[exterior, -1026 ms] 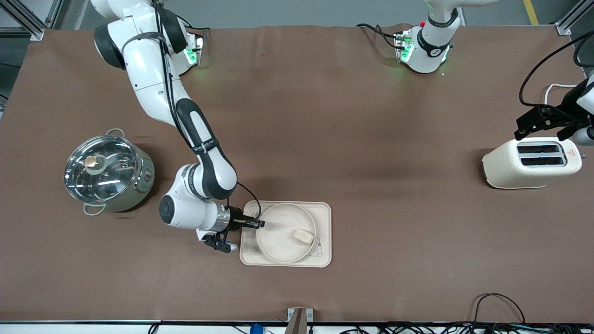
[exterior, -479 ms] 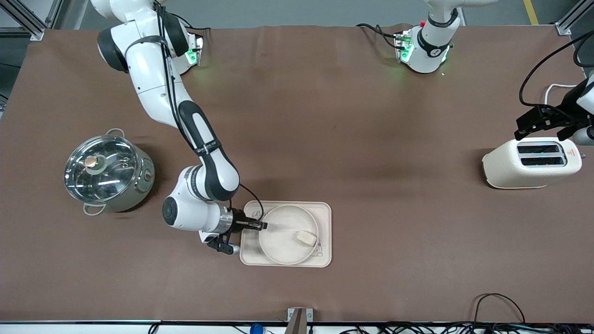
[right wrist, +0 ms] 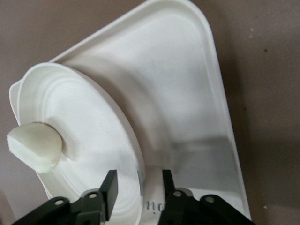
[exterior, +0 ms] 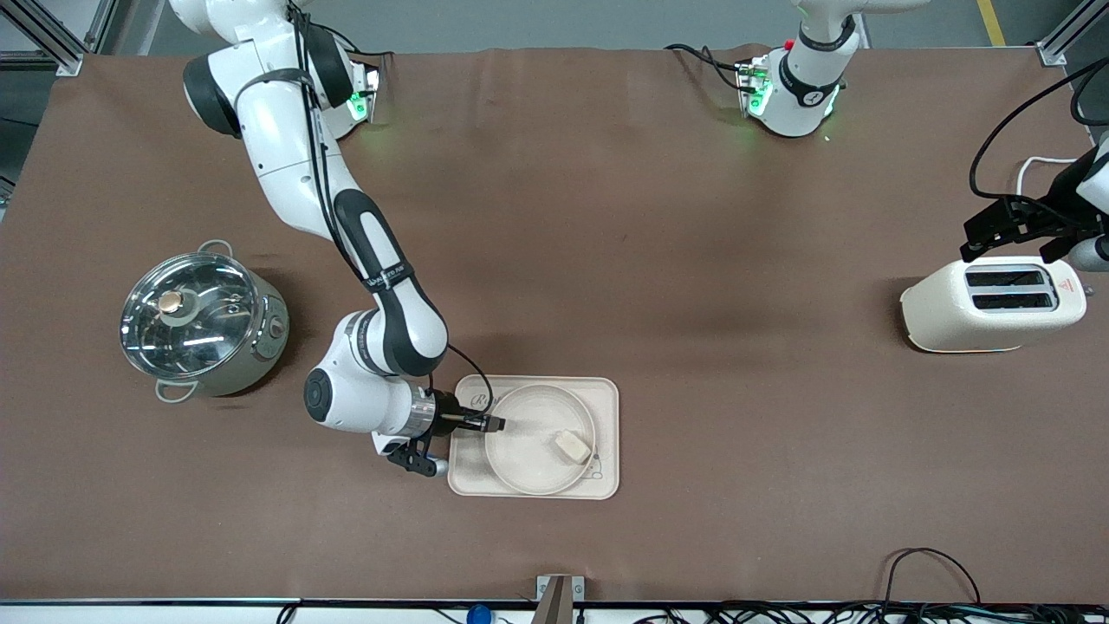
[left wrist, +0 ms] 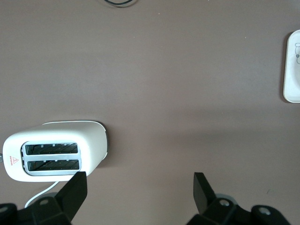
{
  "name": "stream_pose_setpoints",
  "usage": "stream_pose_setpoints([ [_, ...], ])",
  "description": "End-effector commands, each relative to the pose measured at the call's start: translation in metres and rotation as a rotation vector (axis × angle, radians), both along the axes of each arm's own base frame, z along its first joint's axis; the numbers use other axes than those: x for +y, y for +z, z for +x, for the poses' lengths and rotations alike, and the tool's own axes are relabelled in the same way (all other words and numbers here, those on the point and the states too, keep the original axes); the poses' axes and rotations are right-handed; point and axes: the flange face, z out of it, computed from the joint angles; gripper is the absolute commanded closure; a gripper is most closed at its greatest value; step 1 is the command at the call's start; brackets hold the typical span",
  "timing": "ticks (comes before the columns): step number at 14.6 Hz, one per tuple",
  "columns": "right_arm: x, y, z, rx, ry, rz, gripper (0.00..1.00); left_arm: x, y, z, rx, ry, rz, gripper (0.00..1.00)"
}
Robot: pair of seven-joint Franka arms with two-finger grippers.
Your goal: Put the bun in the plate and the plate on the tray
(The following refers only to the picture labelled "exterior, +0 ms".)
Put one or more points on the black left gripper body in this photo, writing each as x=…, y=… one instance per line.
x=1047, y=217

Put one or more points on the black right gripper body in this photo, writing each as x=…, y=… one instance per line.
x=450, y=412

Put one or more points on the round cream plate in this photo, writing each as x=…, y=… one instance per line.
x=528, y=451

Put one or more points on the small cream bun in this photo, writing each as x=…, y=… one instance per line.
x=572, y=446

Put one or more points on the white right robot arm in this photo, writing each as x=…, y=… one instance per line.
x=286, y=139

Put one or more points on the cream rabbit print tray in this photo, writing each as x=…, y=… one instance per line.
x=606, y=407

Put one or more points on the cream two-slot toaster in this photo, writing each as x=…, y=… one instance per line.
x=953, y=316

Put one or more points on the blue round knob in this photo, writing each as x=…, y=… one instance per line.
x=478, y=615

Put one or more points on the steel pot with glass lid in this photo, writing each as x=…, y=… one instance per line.
x=260, y=355

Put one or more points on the brown table cloth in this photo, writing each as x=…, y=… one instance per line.
x=554, y=199

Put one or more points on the glass pot lid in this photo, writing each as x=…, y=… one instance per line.
x=199, y=329

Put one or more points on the aluminium frame profile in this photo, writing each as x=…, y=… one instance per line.
x=61, y=48
x=1061, y=48

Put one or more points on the grey metal bracket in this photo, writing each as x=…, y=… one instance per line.
x=559, y=598

